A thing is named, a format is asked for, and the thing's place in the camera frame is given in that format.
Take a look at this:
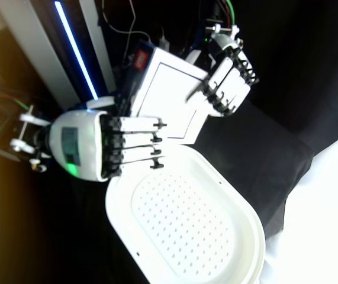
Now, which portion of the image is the thin green cable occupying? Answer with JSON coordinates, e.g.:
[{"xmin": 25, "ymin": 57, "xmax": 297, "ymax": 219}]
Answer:
[
  {"xmin": 223, "ymin": 0, "xmax": 235, "ymax": 19},
  {"xmin": 0, "ymin": 85, "xmax": 28, "ymax": 109}
]

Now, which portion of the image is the blue white light strip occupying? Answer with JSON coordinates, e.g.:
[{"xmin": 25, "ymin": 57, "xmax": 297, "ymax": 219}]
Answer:
[{"xmin": 53, "ymin": 1, "xmax": 99, "ymax": 101}]

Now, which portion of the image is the white robot column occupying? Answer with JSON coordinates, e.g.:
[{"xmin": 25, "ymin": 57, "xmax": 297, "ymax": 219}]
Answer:
[{"xmin": 0, "ymin": 0, "xmax": 118, "ymax": 105}]

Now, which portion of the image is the black cloth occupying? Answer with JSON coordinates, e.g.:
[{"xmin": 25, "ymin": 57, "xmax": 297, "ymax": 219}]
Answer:
[{"xmin": 50, "ymin": 97, "xmax": 317, "ymax": 284}]

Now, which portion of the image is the white box with blue side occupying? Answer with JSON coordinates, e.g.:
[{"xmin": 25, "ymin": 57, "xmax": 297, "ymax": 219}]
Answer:
[{"xmin": 114, "ymin": 38, "xmax": 210, "ymax": 146}]

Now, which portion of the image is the small white plug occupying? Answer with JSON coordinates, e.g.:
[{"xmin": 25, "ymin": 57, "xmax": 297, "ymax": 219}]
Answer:
[{"xmin": 156, "ymin": 26, "xmax": 170, "ymax": 50}]

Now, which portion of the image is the white sheet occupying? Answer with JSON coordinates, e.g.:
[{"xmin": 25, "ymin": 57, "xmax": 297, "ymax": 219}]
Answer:
[{"xmin": 265, "ymin": 125, "xmax": 338, "ymax": 284}]

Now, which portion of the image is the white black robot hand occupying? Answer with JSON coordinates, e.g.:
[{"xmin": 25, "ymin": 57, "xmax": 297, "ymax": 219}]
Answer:
[
  {"xmin": 185, "ymin": 31, "xmax": 260, "ymax": 118},
  {"xmin": 49, "ymin": 96, "xmax": 168, "ymax": 182}
]

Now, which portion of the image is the white perforated oval tray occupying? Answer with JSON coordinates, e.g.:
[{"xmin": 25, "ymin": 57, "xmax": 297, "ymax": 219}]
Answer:
[{"xmin": 105, "ymin": 143, "xmax": 266, "ymax": 284}]

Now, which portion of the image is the thin white cable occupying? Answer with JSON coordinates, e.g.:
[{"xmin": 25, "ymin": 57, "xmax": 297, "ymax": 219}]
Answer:
[{"xmin": 101, "ymin": 0, "xmax": 152, "ymax": 70}]

